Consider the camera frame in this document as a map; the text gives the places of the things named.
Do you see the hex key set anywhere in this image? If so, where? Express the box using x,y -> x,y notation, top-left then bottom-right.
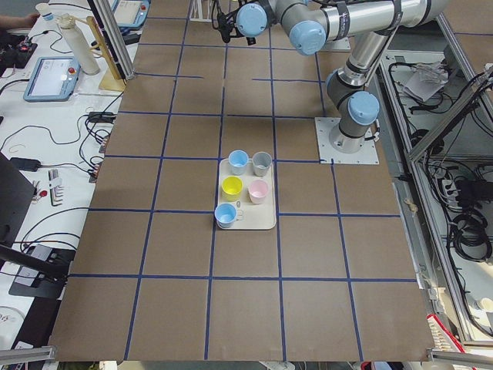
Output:
48,169 -> 64,207

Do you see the grey plastic cup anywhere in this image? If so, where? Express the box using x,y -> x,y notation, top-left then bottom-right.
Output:
252,152 -> 272,177

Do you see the blue teach pendant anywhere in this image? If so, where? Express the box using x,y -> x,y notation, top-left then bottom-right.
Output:
110,0 -> 150,30
23,57 -> 80,103

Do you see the aluminium frame post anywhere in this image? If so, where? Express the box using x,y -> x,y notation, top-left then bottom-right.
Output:
87,0 -> 135,80

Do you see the yellow plastic cup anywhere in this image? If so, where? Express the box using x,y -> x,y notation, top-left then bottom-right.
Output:
221,176 -> 243,202

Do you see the pink plastic cup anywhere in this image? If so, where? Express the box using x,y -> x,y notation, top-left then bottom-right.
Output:
248,180 -> 269,204

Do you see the white plastic tray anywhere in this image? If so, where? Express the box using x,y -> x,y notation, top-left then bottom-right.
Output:
217,159 -> 277,230

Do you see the white cylindrical bottle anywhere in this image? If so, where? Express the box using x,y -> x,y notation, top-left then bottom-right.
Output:
57,14 -> 100,76

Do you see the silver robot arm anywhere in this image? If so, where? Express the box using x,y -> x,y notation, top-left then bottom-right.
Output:
233,1 -> 448,154

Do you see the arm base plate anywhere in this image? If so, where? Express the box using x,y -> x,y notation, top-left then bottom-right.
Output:
315,117 -> 379,165

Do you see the light blue plastic cup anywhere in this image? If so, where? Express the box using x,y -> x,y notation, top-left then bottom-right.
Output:
214,203 -> 237,228

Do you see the wooden mug tree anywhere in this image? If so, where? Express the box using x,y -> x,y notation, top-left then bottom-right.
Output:
86,16 -> 126,92

